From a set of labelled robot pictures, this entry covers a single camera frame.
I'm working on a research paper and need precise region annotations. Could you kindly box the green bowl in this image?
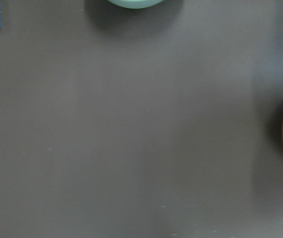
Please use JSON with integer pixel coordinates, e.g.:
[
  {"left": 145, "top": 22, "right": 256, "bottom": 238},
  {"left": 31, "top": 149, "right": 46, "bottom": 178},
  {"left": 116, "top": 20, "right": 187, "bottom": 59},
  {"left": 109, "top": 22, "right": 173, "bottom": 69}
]
[{"left": 109, "top": 0, "right": 163, "bottom": 9}]

